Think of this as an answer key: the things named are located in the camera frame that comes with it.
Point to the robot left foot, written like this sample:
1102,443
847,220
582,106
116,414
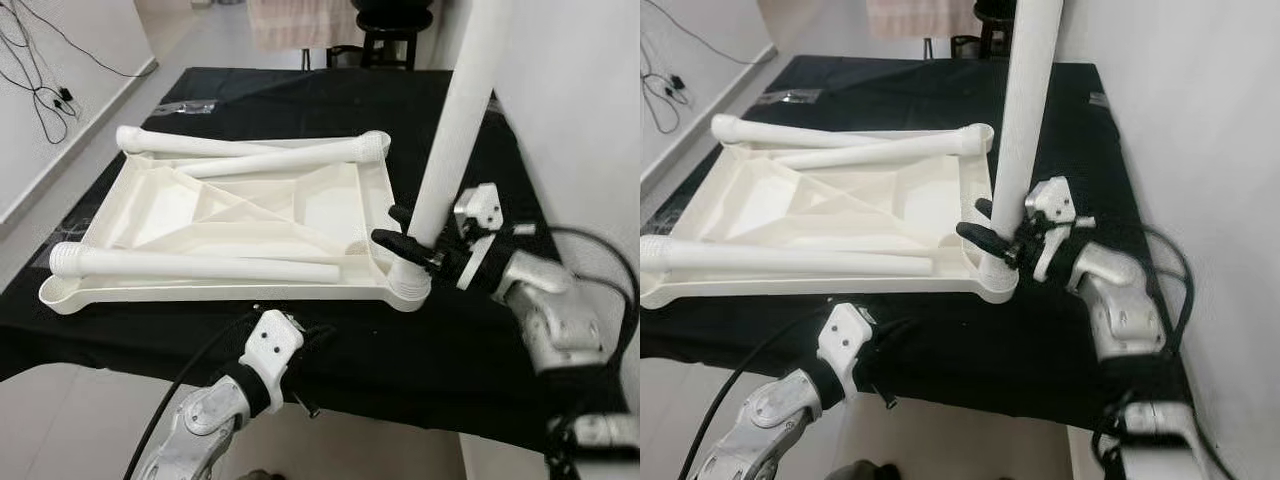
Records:
252,475
865,472

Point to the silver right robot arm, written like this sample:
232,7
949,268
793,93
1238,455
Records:
1120,300
555,320

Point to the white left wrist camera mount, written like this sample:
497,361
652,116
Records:
843,335
270,340

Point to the black tablecloth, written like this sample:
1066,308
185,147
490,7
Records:
960,350
400,350

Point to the white plastic children table top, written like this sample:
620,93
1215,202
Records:
860,205
260,215

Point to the black round stool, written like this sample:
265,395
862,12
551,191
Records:
993,30
393,20

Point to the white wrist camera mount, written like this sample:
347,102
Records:
480,208
1050,200
843,335
270,340

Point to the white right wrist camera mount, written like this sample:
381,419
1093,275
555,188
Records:
1050,200
480,208

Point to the beige cloth covered table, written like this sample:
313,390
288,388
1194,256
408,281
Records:
920,18
300,25

